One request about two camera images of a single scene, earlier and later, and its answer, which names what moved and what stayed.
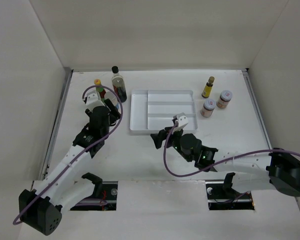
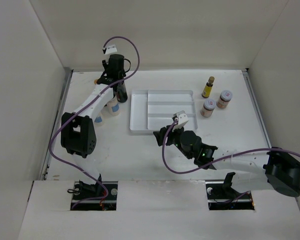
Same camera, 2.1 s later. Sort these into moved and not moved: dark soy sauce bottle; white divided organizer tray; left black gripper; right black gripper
Moved: left black gripper
Not moved: dark soy sauce bottle; white divided organizer tray; right black gripper
